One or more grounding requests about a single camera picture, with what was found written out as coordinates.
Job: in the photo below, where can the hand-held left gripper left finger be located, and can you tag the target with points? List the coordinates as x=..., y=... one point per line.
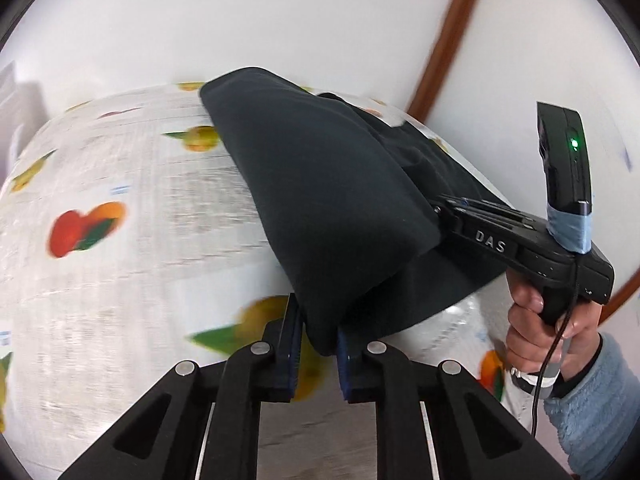
x=294, y=355

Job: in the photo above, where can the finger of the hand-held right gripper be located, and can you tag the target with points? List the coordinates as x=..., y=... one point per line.
x=480, y=207

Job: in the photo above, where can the person's right hand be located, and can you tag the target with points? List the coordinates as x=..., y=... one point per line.
x=525, y=335

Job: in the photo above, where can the white fruit print lace tablecloth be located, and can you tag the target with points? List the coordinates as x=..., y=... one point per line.
x=125, y=310

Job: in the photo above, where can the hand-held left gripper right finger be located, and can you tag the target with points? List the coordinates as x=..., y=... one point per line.
x=345, y=365

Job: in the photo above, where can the black garment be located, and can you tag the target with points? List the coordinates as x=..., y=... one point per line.
x=325, y=185

